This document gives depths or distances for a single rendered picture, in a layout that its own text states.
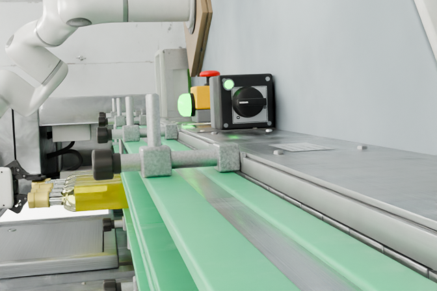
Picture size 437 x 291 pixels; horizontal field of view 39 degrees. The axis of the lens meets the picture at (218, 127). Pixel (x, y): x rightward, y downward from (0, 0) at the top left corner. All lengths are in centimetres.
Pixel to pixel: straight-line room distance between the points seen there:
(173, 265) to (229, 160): 10
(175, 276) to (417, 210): 28
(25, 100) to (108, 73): 348
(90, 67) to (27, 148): 280
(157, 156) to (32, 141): 194
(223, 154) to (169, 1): 95
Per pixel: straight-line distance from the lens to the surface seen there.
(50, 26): 158
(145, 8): 146
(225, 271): 25
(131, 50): 522
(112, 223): 132
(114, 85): 520
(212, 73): 118
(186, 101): 117
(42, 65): 170
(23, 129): 247
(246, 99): 85
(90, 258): 134
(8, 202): 161
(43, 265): 135
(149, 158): 54
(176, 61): 165
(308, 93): 76
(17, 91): 175
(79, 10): 145
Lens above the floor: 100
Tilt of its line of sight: 11 degrees down
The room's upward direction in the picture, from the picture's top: 93 degrees counter-clockwise
